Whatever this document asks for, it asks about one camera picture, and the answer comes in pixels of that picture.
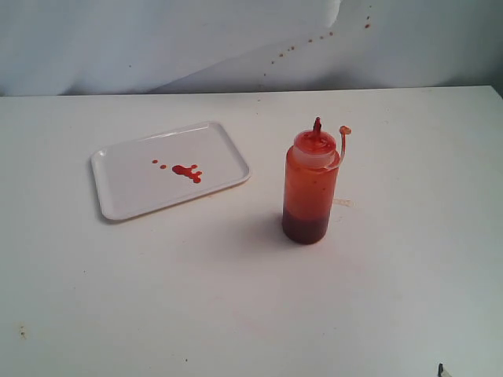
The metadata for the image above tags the white rectangular plastic tray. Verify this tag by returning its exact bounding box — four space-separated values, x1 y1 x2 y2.
90 121 251 221

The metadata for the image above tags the red sauce blob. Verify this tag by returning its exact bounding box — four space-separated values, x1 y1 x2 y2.
150 159 203 184

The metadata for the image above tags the red sauce squeeze bottle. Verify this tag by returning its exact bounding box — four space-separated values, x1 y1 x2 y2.
281 118 351 244

